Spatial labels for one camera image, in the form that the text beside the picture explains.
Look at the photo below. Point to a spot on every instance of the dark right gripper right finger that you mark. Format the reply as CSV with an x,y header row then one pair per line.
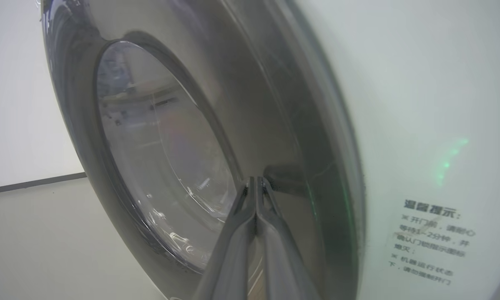
x,y
283,271

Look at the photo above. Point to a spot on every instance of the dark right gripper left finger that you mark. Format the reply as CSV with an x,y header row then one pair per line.
x,y
229,266

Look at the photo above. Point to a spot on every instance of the round black glass washer door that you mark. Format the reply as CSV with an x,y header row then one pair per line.
x,y
250,83

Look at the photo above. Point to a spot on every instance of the printed warning text label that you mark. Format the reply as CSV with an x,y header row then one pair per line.
x,y
431,241

